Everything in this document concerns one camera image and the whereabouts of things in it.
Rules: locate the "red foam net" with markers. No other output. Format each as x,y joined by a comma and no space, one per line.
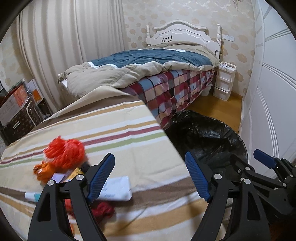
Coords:
64,155

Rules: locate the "cream curtain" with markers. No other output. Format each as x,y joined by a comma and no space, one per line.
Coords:
55,35

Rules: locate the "white cosmetic tube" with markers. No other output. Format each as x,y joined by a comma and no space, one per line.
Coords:
116,189

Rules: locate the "white teal box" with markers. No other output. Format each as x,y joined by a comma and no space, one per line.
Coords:
32,196

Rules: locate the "white wall switch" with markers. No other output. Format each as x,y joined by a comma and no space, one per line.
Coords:
228,38

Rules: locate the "white bed headboard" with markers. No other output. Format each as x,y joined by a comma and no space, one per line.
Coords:
178,30

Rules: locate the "white plastic drawer unit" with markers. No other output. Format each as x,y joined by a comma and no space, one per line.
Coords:
224,80

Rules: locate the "blue beige duvet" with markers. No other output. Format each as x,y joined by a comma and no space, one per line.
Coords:
124,68

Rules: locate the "yellow label dark bottle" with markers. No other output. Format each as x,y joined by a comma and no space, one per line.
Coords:
78,171

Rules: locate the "plaid bed sheet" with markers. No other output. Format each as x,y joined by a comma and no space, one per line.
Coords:
169,92

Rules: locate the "striped bed sheet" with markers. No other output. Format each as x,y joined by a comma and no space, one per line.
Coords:
165,204

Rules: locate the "lavender paper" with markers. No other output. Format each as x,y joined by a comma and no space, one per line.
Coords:
58,177

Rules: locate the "black trash bag bin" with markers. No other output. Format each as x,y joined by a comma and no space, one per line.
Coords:
211,141

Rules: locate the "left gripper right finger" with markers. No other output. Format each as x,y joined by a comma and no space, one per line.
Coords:
248,220

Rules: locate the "cardboard box with orange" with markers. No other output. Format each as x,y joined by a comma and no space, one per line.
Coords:
22,96

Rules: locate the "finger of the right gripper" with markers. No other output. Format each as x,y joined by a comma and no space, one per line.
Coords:
241,168
265,159

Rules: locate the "orange snack wrapper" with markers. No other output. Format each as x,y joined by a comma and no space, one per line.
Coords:
44,171

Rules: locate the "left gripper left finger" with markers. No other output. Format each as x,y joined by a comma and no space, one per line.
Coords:
50,220

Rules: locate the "white wardrobe door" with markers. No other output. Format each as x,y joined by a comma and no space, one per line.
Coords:
268,113

